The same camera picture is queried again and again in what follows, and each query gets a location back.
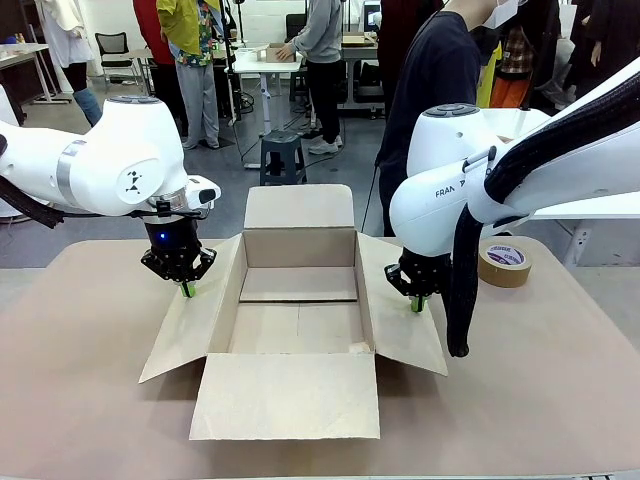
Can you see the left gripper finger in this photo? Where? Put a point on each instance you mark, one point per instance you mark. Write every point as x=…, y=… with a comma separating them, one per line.
x=160, y=267
x=205, y=262

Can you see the black light stand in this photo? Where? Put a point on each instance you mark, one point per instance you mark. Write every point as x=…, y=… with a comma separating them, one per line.
x=230, y=60

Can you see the person in yellow jacket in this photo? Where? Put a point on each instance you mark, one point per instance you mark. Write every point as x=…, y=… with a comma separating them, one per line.
x=197, y=90

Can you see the person in red top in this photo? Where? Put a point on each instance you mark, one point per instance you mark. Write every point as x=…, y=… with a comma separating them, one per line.
x=150, y=30

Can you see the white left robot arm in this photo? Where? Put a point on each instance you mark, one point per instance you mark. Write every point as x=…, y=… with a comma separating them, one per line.
x=125, y=150

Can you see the computer monitor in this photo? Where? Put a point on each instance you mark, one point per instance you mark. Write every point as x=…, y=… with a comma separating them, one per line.
x=374, y=15

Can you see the white rounded table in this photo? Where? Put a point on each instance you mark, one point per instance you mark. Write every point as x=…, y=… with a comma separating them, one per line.
x=525, y=120

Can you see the black office chair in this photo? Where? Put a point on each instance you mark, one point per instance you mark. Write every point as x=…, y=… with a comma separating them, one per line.
x=115, y=50

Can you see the shallow cardboard box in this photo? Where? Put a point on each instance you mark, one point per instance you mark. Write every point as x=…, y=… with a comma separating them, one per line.
x=277, y=54

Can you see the brown packing tape roll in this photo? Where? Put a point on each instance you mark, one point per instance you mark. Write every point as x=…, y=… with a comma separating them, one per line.
x=505, y=270

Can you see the orange hanging trousers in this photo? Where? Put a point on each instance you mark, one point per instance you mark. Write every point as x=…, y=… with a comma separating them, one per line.
x=510, y=92

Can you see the plaid hanging garment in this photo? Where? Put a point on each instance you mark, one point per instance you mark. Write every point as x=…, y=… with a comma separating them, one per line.
x=515, y=50

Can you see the white standing desk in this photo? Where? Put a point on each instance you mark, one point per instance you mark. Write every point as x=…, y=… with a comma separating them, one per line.
x=265, y=67

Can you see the person in white coat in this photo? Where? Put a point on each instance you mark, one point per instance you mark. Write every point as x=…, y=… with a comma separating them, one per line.
x=65, y=30

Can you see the white face mask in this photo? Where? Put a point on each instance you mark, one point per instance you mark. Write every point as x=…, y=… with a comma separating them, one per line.
x=500, y=12

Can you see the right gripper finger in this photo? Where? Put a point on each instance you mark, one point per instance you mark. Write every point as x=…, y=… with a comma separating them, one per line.
x=397, y=280
x=425, y=301

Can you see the large brown cardboard box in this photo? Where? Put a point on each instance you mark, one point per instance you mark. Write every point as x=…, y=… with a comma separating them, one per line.
x=285, y=390

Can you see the person in navy shirt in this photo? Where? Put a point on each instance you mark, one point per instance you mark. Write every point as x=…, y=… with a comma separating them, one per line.
x=430, y=100

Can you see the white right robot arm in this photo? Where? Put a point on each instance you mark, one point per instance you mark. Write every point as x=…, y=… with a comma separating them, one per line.
x=435, y=210

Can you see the grey plastic stool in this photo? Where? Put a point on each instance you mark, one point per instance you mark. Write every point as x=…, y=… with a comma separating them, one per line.
x=282, y=150

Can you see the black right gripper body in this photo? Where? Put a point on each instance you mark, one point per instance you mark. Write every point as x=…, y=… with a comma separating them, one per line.
x=427, y=270

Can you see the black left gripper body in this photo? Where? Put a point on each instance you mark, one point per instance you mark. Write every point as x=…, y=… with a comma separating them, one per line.
x=172, y=240

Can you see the person in grey hoodie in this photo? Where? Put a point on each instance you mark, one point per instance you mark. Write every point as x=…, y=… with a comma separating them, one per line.
x=325, y=30

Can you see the wooden side table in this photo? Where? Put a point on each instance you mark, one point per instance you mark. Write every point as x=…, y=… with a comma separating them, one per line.
x=25, y=50

